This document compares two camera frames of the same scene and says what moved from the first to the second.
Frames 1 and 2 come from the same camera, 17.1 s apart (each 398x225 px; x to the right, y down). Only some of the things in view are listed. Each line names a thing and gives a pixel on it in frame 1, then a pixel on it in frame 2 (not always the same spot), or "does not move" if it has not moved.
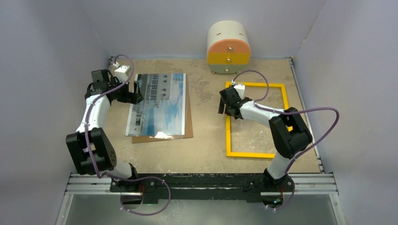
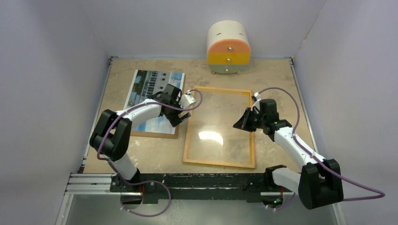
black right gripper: (223, 105) → (243, 123)
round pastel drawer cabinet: (228, 47) does not move
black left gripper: (134, 97) → (173, 119)
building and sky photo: (162, 112) does not move
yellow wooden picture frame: (228, 85) → (187, 161)
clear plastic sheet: (170, 135) → (212, 137)
